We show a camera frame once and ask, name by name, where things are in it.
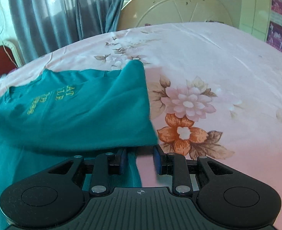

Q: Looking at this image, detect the red heart-shaped headboard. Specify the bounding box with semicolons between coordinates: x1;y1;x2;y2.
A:
0;40;22;77

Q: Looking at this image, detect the pink floral bed sheet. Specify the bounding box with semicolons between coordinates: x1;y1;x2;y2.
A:
0;22;282;229

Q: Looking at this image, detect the cream round headboard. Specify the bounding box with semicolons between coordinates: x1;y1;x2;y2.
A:
117;0;233;31

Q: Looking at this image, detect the teal long sleeve sweatshirt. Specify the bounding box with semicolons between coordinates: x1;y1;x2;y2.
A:
0;60;158;229

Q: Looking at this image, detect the cream wardrobe with posters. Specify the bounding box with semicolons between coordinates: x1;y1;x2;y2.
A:
239;0;282;52

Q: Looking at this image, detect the blue grey curtain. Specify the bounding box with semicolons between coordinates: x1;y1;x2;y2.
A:
9;0;124;63

